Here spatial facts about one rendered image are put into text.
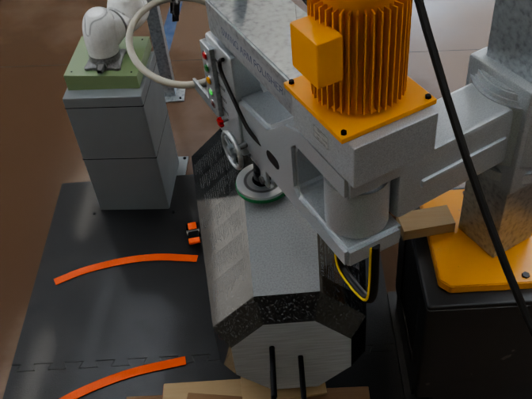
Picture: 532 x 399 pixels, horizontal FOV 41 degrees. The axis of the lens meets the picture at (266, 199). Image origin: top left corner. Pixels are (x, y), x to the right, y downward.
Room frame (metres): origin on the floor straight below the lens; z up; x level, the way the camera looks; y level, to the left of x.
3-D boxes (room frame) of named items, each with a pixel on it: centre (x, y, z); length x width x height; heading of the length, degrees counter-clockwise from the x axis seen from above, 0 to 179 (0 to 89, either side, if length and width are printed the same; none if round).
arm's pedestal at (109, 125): (3.08, 0.72, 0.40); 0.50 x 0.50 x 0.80; 82
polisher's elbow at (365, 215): (1.46, -0.26, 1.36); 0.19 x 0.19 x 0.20
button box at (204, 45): (2.08, 0.14, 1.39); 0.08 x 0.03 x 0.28; 24
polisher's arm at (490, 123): (1.66, -0.67, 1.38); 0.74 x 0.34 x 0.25; 117
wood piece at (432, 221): (1.82, -0.60, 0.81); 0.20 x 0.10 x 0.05; 94
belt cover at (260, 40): (1.74, -0.14, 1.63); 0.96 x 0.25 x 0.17; 24
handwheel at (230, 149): (1.90, 0.07, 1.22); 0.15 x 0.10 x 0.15; 24
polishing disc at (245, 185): (2.06, 0.00, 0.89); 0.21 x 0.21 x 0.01
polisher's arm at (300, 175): (1.70, -0.14, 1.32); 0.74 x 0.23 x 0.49; 24
